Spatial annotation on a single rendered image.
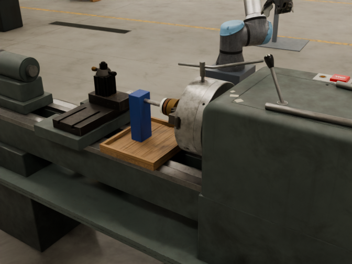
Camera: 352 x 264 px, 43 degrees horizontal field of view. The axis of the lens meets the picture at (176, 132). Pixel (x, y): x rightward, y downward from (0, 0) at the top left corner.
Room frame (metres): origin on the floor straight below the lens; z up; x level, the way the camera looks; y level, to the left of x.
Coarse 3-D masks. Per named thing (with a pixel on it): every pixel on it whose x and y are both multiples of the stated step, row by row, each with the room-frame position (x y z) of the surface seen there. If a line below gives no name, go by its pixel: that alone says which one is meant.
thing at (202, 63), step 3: (201, 60) 1.63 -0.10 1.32; (201, 63) 1.61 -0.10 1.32; (204, 63) 1.61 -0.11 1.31; (201, 66) 1.61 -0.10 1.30; (201, 69) 1.61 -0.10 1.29; (204, 69) 1.62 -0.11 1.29; (201, 72) 1.62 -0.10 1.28; (204, 72) 1.62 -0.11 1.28; (201, 75) 1.62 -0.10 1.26; (204, 75) 1.62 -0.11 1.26; (201, 78) 1.62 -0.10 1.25; (204, 78) 1.63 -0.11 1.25; (201, 81) 1.63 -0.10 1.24; (204, 81) 1.63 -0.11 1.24
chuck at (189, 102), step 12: (192, 84) 1.62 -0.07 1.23; (204, 84) 1.60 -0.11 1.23; (192, 96) 1.56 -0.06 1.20; (180, 108) 1.55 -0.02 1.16; (192, 108) 1.52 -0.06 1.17; (192, 120) 1.50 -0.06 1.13; (180, 132) 1.52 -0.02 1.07; (192, 132) 1.49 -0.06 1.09; (180, 144) 1.54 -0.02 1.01; (192, 144) 1.50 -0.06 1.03
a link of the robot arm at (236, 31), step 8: (224, 24) 2.18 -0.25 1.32; (232, 24) 2.16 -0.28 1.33; (240, 24) 2.15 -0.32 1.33; (224, 32) 2.15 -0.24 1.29; (232, 32) 2.13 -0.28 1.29; (240, 32) 2.14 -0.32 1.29; (248, 32) 2.15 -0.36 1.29; (224, 40) 2.14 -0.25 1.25; (232, 40) 2.13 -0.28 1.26; (240, 40) 2.14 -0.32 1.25; (248, 40) 2.15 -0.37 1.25; (224, 48) 2.14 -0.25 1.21; (232, 48) 2.13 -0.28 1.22; (240, 48) 2.15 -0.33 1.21
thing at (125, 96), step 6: (90, 96) 2.05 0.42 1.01; (96, 96) 2.02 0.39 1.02; (114, 96) 2.01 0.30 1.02; (120, 96) 2.01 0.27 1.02; (126, 96) 2.01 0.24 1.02; (90, 102) 2.05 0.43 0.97; (96, 102) 2.03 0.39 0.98; (102, 102) 2.00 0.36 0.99; (108, 102) 1.98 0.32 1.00; (114, 102) 1.96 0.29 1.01; (120, 102) 1.95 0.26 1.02; (126, 102) 1.98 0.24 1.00; (114, 108) 1.96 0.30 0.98; (120, 108) 1.95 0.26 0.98
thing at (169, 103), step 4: (164, 100) 1.74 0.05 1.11; (168, 100) 1.73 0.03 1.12; (172, 100) 1.72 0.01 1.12; (176, 100) 1.72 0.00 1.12; (164, 104) 1.72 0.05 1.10; (168, 104) 1.71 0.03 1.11; (172, 104) 1.70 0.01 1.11; (176, 104) 1.70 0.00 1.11; (164, 108) 1.71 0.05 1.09; (168, 108) 1.69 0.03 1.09; (164, 112) 1.71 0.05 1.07; (168, 112) 1.69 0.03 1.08; (168, 116) 1.71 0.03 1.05
